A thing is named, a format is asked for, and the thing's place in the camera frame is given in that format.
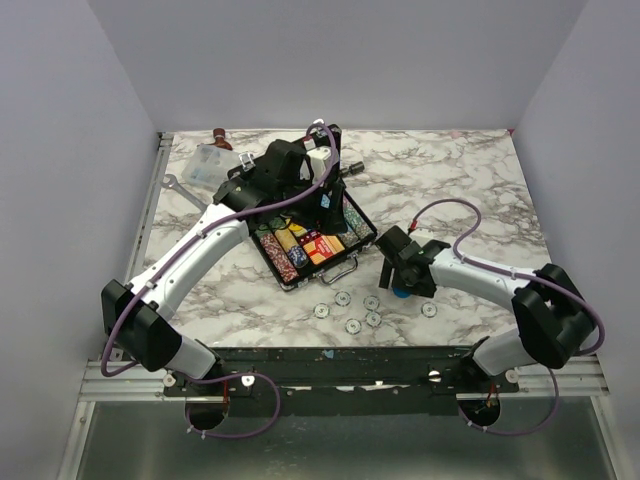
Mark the green yellow blue chip stack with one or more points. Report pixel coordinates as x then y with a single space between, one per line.
288 242

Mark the red playing card deck box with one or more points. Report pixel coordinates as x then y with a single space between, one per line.
321 248

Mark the black cylindrical socket tool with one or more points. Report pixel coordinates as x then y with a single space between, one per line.
352 170

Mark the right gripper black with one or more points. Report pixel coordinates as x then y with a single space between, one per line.
420 289

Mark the red dice row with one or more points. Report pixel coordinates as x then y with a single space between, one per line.
315 235

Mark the silver wrench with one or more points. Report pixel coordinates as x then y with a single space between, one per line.
171 182

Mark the black poker set case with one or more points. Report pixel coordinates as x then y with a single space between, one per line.
238 194

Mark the aluminium extrusion frame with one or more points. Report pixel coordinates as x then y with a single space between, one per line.
119 303

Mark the red white chip stack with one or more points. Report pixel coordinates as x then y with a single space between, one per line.
278 257

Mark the yellow round dealer button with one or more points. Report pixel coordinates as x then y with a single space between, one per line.
297 230

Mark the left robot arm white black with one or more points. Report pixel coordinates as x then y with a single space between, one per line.
152 342

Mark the purple green grey chip stack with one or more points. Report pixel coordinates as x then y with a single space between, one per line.
358 229

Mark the white blue poker chip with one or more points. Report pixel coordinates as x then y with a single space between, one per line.
342 298
373 319
321 310
353 326
429 310
371 303

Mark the clear plastic organizer box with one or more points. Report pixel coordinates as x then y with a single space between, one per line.
208 167

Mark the blue round dealer button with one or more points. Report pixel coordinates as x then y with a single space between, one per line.
400 293

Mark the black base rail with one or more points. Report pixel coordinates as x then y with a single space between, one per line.
346 381

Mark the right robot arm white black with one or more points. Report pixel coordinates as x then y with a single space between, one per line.
552 321

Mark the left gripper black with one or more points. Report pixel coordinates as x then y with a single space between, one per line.
336 223

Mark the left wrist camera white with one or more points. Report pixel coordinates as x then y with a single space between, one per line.
318 159

